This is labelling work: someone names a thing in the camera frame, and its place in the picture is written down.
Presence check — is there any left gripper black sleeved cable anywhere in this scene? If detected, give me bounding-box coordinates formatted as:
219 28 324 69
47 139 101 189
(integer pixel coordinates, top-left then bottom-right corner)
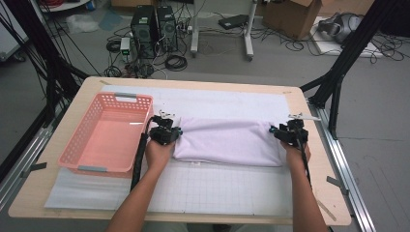
130 115 160 193

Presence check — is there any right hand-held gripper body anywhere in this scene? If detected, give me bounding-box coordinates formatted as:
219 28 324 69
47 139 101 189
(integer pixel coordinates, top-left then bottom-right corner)
278 112 322 149

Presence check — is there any open cardboard box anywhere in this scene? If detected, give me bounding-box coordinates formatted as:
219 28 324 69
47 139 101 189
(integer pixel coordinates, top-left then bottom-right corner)
262 0 323 41

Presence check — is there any clear plastic bag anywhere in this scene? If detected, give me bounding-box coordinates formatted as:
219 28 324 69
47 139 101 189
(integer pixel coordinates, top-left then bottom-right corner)
66 13 100 35

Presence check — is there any grey padded headset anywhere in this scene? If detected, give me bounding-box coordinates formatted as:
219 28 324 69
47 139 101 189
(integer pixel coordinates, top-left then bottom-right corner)
317 13 364 44

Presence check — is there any aluminium rail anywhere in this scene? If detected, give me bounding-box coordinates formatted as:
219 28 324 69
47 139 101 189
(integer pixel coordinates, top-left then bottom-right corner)
0 104 67 212
307 99 377 232

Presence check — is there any slim black computer tower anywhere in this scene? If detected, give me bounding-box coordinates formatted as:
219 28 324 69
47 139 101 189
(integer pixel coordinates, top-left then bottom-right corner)
156 4 179 53

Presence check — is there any person's right hand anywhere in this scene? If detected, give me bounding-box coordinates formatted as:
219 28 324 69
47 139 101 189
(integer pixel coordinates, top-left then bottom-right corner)
280 141 312 173

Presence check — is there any white metal stand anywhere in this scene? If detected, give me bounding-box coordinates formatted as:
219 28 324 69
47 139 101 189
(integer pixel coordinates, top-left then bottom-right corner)
190 0 259 62

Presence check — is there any person's left hand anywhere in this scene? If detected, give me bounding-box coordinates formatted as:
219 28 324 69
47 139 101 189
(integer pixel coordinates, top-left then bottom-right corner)
144 139 177 173

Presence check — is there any small white green device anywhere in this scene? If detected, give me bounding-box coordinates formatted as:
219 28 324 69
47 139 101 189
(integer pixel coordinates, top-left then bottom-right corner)
119 37 132 63

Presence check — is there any coiled black cable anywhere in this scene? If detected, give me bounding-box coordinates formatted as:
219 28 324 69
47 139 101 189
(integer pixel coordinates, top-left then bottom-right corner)
164 54 189 73

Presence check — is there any pink plastic basket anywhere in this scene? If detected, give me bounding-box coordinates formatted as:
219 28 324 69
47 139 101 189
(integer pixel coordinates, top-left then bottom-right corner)
57 91 155 179

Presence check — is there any light wooden table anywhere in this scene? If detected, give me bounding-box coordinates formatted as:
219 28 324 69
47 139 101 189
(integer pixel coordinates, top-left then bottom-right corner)
8 75 352 226

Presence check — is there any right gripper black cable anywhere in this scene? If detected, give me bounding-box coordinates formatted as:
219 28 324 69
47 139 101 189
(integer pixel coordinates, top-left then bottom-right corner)
297 134 314 190

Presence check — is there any black flat device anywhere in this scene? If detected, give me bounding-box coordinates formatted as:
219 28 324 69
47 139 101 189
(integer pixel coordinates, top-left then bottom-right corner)
218 14 251 31

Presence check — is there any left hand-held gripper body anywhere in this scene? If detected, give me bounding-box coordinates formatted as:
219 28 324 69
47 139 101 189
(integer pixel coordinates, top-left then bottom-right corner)
149 110 180 146

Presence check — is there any lilac printed towel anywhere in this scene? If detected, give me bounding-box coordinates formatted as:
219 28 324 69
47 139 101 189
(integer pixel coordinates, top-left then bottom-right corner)
172 115 288 168

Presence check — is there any black frame strut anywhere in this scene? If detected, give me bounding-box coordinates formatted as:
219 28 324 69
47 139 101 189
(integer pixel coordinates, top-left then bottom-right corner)
0 0 90 129
299 0 400 140

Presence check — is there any tangle of black cables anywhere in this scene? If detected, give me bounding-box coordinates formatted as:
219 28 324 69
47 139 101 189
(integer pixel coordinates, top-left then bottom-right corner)
368 30 408 65

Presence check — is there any white flat board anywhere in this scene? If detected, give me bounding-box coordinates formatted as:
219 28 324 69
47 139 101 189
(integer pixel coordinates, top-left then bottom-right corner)
309 15 385 59

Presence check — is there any large black computer tower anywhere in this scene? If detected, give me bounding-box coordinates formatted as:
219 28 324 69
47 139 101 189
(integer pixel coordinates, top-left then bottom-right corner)
130 4 159 60

